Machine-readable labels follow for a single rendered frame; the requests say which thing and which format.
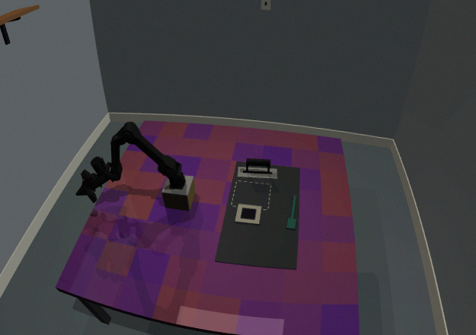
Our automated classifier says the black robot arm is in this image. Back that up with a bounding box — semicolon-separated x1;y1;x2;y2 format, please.
81;122;185;190

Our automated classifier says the green small trowel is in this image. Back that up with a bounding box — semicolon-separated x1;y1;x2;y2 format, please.
286;195;296;230

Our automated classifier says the beige square tile with dark centre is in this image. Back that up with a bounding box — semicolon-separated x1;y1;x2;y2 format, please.
235;204;262;225

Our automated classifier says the black flat mat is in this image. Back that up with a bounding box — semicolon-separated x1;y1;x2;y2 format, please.
215;161;300;270

